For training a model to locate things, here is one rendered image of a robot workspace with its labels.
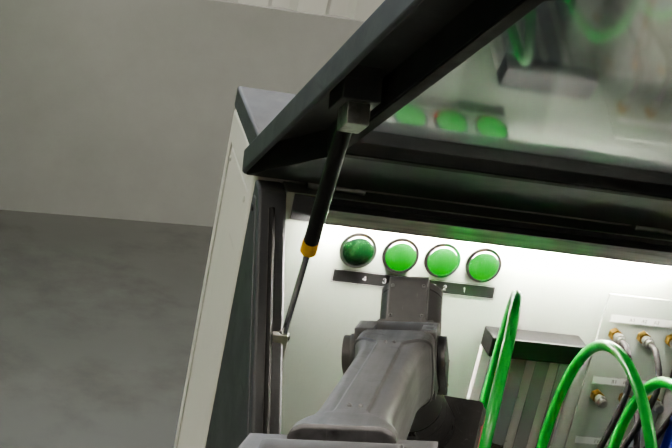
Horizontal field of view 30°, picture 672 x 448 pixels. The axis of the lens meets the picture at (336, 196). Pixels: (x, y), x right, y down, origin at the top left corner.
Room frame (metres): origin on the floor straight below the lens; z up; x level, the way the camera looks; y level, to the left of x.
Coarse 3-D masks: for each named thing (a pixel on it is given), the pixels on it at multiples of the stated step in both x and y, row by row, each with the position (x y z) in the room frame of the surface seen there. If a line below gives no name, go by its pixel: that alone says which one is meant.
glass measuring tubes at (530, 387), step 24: (528, 336) 1.62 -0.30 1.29; (552, 336) 1.64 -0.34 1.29; (576, 336) 1.66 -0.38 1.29; (480, 360) 1.62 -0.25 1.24; (528, 360) 1.64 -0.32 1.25; (552, 360) 1.62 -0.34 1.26; (480, 384) 1.62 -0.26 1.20; (528, 384) 1.64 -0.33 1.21; (552, 384) 1.65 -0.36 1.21; (504, 408) 1.61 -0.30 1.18; (528, 408) 1.62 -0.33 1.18; (504, 432) 1.61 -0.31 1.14; (528, 432) 1.62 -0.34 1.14; (552, 432) 1.63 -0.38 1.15
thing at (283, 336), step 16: (336, 128) 1.26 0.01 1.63; (336, 144) 1.26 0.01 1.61; (336, 160) 1.27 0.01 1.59; (336, 176) 1.28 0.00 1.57; (320, 192) 1.29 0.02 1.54; (320, 208) 1.30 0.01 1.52; (320, 224) 1.31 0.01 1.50; (304, 240) 1.33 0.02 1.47; (304, 256) 1.34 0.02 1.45; (304, 272) 1.36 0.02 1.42; (288, 320) 1.39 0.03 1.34; (272, 336) 1.40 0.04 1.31; (288, 336) 1.41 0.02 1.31
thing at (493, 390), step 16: (512, 304) 1.36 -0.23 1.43; (512, 320) 1.33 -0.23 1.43; (512, 336) 1.30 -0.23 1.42; (496, 352) 1.53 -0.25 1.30; (512, 352) 1.29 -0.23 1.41; (496, 368) 1.26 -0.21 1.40; (496, 384) 1.24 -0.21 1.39; (480, 400) 1.55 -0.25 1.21; (496, 400) 1.23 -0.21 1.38; (496, 416) 1.22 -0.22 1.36
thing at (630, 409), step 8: (648, 384) 1.46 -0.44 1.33; (656, 384) 1.45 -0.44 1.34; (664, 384) 1.43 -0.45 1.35; (648, 392) 1.47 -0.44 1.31; (632, 400) 1.49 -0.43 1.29; (632, 408) 1.49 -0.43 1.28; (624, 416) 1.50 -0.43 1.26; (632, 416) 1.50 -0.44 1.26; (624, 424) 1.50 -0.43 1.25; (616, 432) 1.50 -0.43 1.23; (624, 432) 1.50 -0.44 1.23; (616, 440) 1.50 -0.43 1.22
